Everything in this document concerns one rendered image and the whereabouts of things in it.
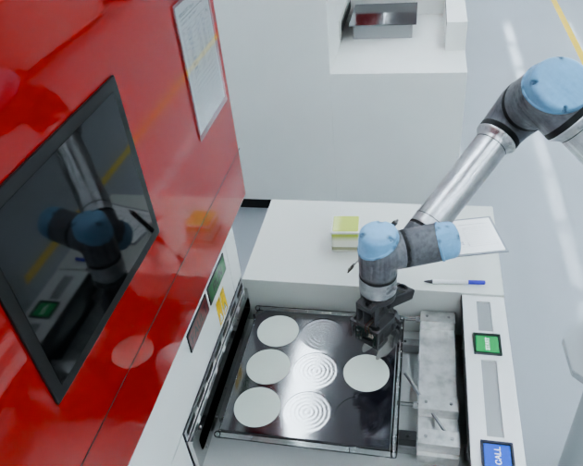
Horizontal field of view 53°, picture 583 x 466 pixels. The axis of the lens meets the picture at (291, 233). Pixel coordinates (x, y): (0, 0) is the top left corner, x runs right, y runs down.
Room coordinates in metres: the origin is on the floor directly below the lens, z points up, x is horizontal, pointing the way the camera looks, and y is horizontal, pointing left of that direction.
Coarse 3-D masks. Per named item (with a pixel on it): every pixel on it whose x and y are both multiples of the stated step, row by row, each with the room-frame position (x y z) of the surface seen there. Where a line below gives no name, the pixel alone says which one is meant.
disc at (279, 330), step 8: (272, 320) 1.01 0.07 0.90; (280, 320) 1.00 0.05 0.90; (288, 320) 1.00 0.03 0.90; (264, 328) 0.98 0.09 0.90; (272, 328) 0.98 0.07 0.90; (280, 328) 0.98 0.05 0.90; (288, 328) 0.97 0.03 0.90; (296, 328) 0.97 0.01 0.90; (264, 336) 0.96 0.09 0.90; (272, 336) 0.96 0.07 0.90; (280, 336) 0.95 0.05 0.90; (288, 336) 0.95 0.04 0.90; (296, 336) 0.95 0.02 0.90; (272, 344) 0.93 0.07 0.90; (280, 344) 0.93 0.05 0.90
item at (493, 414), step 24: (480, 312) 0.90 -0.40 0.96; (504, 312) 0.89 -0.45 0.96; (504, 336) 0.82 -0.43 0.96; (480, 360) 0.77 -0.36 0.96; (504, 360) 0.76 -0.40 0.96; (480, 384) 0.71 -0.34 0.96; (504, 384) 0.70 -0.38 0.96; (480, 408) 0.66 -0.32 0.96; (504, 408) 0.65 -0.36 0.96; (480, 432) 0.61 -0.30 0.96; (504, 432) 0.60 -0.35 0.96; (480, 456) 0.56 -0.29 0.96
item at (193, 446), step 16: (240, 304) 1.03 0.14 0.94; (240, 336) 0.99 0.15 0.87; (224, 352) 0.89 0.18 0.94; (224, 368) 0.90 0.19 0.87; (208, 384) 0.80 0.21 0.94; (224, 384) 0.85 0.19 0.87; (208, 400) 0.77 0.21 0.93; (208, 416) 0.77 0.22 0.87; (192, 432) 0.69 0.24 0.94; (208, 432) 0.73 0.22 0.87; (192, 448) 0.67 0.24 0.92
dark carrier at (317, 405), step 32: (256, 320) 1.01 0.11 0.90; (320, 320) 0.99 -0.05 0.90; (256, 352) 0.91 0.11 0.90; (288, 352) 0.90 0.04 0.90; (320, 352) 0.89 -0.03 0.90; (352, 352) 0.88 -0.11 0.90; (256, 384) 0.82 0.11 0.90; (288, 384) 0.81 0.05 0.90; (320, 384) 0.80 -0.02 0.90; (224, 416) 0.75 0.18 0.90; (288, 416) 0.73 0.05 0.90; (320, 416) 0.72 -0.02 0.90; (352, 416) 0.71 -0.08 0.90; (384, 416) 0.70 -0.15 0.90; (384, 448) 0.63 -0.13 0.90
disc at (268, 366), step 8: (264, 352) 0.91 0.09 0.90; (272, 352) 0.91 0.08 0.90; (280, 352) 0.90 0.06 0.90; (256, 360) 0.89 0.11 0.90; (264, 360) 0.89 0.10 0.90; (272, 360) 0.88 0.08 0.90; (280, 360) 0.88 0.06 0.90; (288, 360) 0.88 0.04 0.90; (248, 368) 0.87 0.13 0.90; (256, 368) 0.87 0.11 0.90; (264, 368) 0.86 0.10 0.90; (272, 368) 0.86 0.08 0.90; (280, 368) 0.86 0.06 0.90; (288, 368) 0.86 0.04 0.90; (256, 376) 0.84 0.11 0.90; (264, 376) 0.84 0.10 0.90; (272, 376) 0.84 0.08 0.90; (280, 376) 0.83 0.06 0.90; (264, 384) 0.82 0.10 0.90
